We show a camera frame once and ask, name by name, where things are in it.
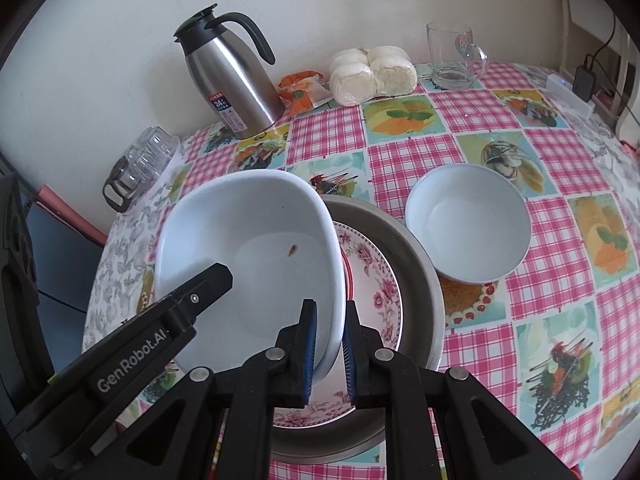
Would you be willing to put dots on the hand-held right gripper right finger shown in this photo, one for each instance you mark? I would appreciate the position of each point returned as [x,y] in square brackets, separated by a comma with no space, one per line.
[350,355]

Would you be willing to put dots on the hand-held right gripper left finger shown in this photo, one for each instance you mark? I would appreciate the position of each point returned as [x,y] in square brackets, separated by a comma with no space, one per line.
[310,345]

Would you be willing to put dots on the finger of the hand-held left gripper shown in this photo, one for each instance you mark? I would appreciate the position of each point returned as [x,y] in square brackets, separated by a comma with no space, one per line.
[210,282]

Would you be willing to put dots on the white bowl with strawberry print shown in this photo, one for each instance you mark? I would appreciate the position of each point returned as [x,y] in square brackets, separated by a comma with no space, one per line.
[250,240]

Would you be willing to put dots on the white plate with pink flowers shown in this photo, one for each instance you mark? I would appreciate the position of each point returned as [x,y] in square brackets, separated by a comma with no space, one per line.
[372,280]

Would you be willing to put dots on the stainless steel basin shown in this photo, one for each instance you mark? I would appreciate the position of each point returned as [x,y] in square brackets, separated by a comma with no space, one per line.
[420,300]

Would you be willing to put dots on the blue panel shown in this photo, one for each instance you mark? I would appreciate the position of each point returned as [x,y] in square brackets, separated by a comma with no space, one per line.
[60,260]

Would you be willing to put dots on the glass cups in metal rack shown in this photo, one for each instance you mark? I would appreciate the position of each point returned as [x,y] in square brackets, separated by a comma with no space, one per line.
[145,155]

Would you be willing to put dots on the red bar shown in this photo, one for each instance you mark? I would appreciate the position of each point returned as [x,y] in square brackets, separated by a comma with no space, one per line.
[70,210]

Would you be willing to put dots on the white bowl with red emblem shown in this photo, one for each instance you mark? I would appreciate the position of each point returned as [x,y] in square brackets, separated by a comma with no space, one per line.
[465,230]

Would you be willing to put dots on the stainless steel thermos jug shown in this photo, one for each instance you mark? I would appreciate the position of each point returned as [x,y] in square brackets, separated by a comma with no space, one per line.
[235,85]

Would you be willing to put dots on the pink checked tablecloth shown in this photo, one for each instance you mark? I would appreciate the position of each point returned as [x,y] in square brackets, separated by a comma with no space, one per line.
[550,335]

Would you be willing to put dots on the orange snack packet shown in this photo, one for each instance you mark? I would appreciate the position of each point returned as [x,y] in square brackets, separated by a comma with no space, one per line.
[300,95]

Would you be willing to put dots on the bag of white steamed buns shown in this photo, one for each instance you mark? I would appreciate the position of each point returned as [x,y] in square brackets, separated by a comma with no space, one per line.
[370,77]

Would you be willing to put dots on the clear glass mug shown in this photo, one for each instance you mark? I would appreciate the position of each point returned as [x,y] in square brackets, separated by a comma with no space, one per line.
[450,60]

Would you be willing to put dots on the white power strip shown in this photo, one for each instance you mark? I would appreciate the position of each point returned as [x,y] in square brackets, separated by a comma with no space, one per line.
[565,92]

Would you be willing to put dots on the black power adapter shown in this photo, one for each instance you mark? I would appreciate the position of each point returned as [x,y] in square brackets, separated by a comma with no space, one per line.
[585,80]

